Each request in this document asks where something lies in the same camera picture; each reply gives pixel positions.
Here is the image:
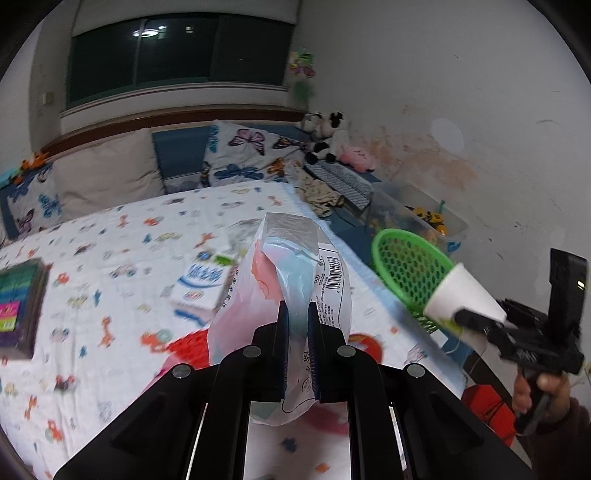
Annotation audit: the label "white paper cup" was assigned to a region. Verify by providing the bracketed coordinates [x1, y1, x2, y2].
[423, 263, 507, 323]

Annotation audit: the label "blue white milk carton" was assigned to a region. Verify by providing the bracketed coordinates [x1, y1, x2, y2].
[169, 254, 235, 329]

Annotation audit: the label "pink wafer snack bag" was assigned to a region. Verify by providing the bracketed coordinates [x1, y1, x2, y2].
[207, 213, 352, 426]

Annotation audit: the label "red plastic mesh object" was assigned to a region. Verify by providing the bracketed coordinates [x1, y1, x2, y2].
[166, 330, 211, 370]

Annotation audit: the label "person's right hand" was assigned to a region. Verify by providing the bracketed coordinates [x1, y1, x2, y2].
[512, 370, 571, 422]

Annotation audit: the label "red box on floor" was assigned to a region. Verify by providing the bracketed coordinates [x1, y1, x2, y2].
[462, 385, 516, 446]

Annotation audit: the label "green plastic mesh basket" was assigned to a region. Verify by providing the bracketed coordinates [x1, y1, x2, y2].
[370, 229, 454, 334]

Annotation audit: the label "yellow toy excavator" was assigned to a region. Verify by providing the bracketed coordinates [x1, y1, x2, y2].
[413, 207, 448, 236]

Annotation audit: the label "beige patterned clothing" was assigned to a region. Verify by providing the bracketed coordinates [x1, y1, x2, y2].
[295, 175, 345, 219]

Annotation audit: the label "clear plastic toy bin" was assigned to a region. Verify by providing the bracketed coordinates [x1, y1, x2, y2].
[367, 180, 469, 256]

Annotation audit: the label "white patterned table cloth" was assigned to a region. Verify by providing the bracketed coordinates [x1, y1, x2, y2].
[1, 181, 466, 479]

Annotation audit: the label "blue patterned folded cloth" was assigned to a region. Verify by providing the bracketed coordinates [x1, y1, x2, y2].
[304, 161, 374, 211]

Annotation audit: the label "pink plush toy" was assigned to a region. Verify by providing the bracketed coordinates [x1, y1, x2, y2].
[339, 146, 377, 173]

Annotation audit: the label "butterfly print pillow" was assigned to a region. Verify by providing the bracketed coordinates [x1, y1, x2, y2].
[7, 165, 63, 238]
[199, 120, 307, 188]

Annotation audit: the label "black white cow plush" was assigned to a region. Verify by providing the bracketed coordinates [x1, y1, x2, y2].
[304, 111, 349, 164]

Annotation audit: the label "grey striped plush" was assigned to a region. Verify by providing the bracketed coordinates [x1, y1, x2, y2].
[297, 112, 324, 139]

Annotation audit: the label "beige pillow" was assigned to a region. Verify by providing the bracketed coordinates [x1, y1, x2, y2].
[53, 129, 164, 221]

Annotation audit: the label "colourful puzzle box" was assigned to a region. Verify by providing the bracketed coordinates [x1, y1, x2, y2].
[0, 258, 50, 361]

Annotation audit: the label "left butterfly print pillow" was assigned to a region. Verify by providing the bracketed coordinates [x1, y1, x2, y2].
[7, 165, 63, 238]

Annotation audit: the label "orange toy on ledge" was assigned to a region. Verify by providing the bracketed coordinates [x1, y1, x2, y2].
[20, 153, 48, 174]

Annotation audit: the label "dark window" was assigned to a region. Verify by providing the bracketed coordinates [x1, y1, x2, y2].
[66, 13, 294, 107]

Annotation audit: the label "colourful wall decoration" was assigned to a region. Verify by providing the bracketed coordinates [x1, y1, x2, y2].
[288, 48, 315, 109]

